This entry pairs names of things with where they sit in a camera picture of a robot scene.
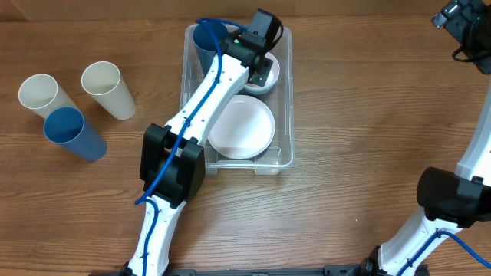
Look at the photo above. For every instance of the light blue bowl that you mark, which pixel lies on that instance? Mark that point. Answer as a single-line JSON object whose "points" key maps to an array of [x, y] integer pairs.
{"points": [[248, 88]]}

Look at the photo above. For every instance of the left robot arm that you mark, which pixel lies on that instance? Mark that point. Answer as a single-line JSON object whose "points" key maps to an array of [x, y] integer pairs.
{"points": [[173, 161]]}

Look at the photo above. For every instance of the clear plastic storage bin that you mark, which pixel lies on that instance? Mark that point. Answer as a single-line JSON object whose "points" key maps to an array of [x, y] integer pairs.
{"points": [[280, 154]]}

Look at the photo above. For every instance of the dark blue cup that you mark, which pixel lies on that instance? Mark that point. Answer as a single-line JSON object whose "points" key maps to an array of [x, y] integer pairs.
{"points": [[204, 43], [69, 128]]}

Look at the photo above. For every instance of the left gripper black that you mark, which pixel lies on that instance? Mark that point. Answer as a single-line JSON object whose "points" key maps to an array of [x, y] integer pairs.
{"points": [[259, 73]]}

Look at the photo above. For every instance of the pink bowl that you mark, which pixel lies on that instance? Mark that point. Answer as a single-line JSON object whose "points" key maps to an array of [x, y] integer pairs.
{"points": [[273, 73]]}

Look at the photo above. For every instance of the white round plate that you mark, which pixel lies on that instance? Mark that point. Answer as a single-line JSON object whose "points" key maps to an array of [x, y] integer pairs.
{"points": [[244, 129]]}

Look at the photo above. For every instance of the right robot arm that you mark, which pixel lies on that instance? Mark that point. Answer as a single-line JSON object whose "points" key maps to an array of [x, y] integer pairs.
{"points": [[448, 201]]}

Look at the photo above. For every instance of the beige cup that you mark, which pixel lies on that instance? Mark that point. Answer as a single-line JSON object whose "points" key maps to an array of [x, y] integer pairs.
{"points": [[42, 94], [104, 82]]}

